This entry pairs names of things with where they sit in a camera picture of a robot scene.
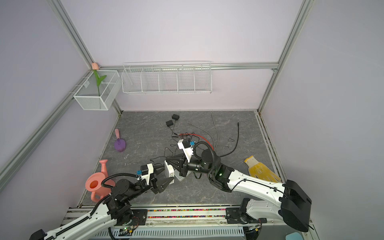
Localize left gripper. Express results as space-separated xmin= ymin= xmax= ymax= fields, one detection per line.
xmin=126 ymin=164 xmax=174 ymax=201

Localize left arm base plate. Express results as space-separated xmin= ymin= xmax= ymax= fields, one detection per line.
xmin=116 ymin=209 xmax=148 ymax=226

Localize thick black cable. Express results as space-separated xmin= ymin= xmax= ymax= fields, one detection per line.
xmin=218 ymin=121 xmax=241 ymax=159

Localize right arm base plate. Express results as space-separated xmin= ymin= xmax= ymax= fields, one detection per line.
xmin=225 ymin=208 xmax=268 ymax=225

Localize red ethernet cable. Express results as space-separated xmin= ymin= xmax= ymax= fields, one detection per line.
xmin=178 ymin=133 xmax=216 ymax=151

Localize black power adapter near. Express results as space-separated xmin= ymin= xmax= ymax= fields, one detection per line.
xmin=166 ymin=120 xmax=174 ymax=127

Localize purple trowel pink handle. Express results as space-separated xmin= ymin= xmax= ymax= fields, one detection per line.
xmin=114 ymin=129 xmax=126 ymax=152

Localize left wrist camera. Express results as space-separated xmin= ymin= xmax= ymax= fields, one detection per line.
xmin=137 ymin=164 xmax=154 ymax=180

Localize artificial tulip flower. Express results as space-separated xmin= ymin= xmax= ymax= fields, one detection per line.
xmin=92 ymin=63 xmax=107 ymax=97

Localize white mesh box basket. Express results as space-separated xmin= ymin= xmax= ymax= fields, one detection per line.
xmin=74 ymin=70 xmax=122 ymax=111

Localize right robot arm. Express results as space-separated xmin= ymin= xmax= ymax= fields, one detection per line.
xmin=166 ymin=146 xmax=312 ymax=232

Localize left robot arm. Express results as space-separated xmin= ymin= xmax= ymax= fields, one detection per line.
xmin=30 ymin=164 xmax=174 ymax=240

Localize black thin power cable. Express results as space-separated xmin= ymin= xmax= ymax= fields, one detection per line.
xmin=149 ymin=125 xmax=200 ymax=166

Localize black power adapter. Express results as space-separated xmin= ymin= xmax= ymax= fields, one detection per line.
xmin=166 ymin=120 xmax=174 ymax=127
xmin=172 ymin=114 xmax=180 ymax=121

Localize white wire shelf basket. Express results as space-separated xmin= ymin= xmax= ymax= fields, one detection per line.
xmin=122 ymin=61 xmax=213 ymax=94

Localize yellow work glove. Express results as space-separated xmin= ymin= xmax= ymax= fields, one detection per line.
xmin=244 ymin=156 xmax=281 ymax=183

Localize pink watering can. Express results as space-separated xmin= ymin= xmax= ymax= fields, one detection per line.
xmin=85 ymin=160 xmax=111 ymax=203

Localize black power adapter far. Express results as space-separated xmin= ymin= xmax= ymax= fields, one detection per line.
xmin=172 ymin=114 xmax=180 ymax=121

